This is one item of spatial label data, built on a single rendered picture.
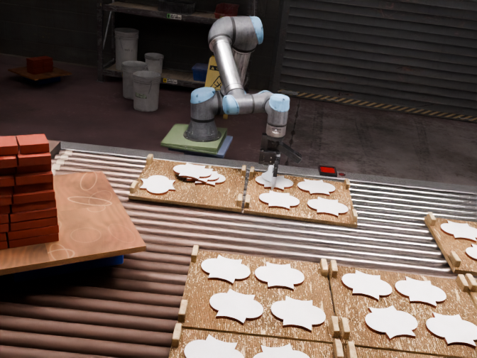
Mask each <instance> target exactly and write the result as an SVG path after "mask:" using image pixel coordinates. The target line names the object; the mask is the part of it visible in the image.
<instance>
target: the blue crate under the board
mask: <svg viewBox="0 0 477 358"><path fill-rule="evenodd" d="M123 262H124V255H120V256H112V257H107V258H103V259H95V260H91V261H83V262H78V263H73V264H65V265H61V266H53V267H48V268H41V269H36V270H32V271H24V272H19V273H13V274H12V275H13V281H14V282H15V283H18V282H22V281H29V280H34V279H38V278H46V277H50V276H58V275H62V274H66V273H74V272H78V271H86V270H90V269H97V268H102V267H107V266H114V265H119V264H122V263H123Z"/></svg>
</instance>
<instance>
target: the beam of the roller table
mask: <svg viewBox="0 0 477 358"><path fill-rule="evenodd" d="M60 143H61V150H73V151H78V152H85V153H98V154H104V155H111V156H123V157H130V158H143V159H147V157H148V155H149V154H150V153H151V154H153V159H159V160H165V161H177V162H183V163H194V164H200V165H207V166H219V167H225V168H236V169H242V165H246V170H250V169H251V166H253V167H254V171H260V172H267V171H268V169H267V168H264V167H263V164H258V163H256V162H248V161H236V160H229V159H223V158H210V157H203V156H191V155H184V154H177V153H164V152H157V151H145V150H138V149H131V148H119V147H112V146H99V145H92V144H85V143H73V142H66V141H61V142H60ZM278 173H280V174H287V175H299V176H306V177H313V178H326V179H332V180H345V178H347V179H349V181H352V182H359V183H371V184H378V185H391V186H398V187H404V188H417V189H424V190H436V191H443V192H455V193H463V194H469V195H477V187H476V186H470V185H457V184H451V183H438V182H431V181H424V180H412V179H405V178H392V177H385V176H379V175H366V174H359V173H347V172H340V171H337V174H338V175H337V178H336V177H329V176H322V175H319V171H318V169H313V168H301V167H294V166H282V165H278ZM339 173H344V174H345V176H341V175H339Z"/></svg>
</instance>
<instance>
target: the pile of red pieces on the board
mask: <svg viewBox="0 0 477 358"><path fill-rule="evenodd" d="M51 163H52V162H51V155H50V147H49V143H48V140H47V138H46V136H45V134H34V135H22V136H16V139H15V136H0V250H1V249H7V248H8V245H7V239H6V233H7V237H8V241H9V248H14V247H20V246H28V245H34V244H43V243H48V242H57V241H59V234H58V233H59V224H58V223H57V208H56V199H55V191H54V188H53V172H52V168H51Z"/></svg>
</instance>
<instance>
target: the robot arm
mask: <svg viewBox="0 0 477 358"><path fill-rule="evenodd" d="M262 42H263V25H262V23H261V20H260V19H259V17H257V16H225V17H222V18H219V19H218V20H217V21H215V22H214V24H213V25H212V27H211V28H210V30H209V35H208V44H209V48H210V50H211V51H212V52H214V57H215V60H216V64H217V67H218V70H219V74H220V77H221V81H222V86H221V90H217V91H215V89H214V88H213V87H200V88H198V89H195V90H194V91H192V93H191V100H190V102H191V121H190V125H189V127H188V130H187V135H188V136H189V137H190V138H191V139H197V140H210V139H214V138H216V137H217V136H218V131H217V128H216V124H215V121H214V115H217V114H230V115H237V114H255V113H266V114H267V115H268V120H267V126H266V132H265V133H262V139H261V149H260V155H259V162H258V164H263V167H264V168H267V169H268V171H267V172H265V173H262V175H261V177H262V179H265V180H267V181H270V182H271V183H272V185H271V190H272V189H273V188H274V187H275V184H276V179H277V174H278V165H279V164H280V154H281V153H283V154H285V155H286V156H287V157H289V158H290V159H292V160H293V161H294V162H296V163H300V161H301V160H302V155H301V154H300V153H298V152H296V151H295V150H293V149H292V148H290V147H289V146H288V145H286V144H285V143H283V142H282V141H283V140H284V137H285V131H286V126H287V116H288V111H289V108H290V98H289V97H288V96H286V95H283V94H273V93H272V92H270V91H268V90H263V91H261V92H259V93H258V94H246V91H245V90H244V88H243V83H244V80H245V76H246V71H247V67H248V62H249V59H250V56H251V53H252V52H253V51H254V50H255V49H256V45H257V44H259V45H260V44H261V43H262ZM231 48H232V49H231Z"/></svg>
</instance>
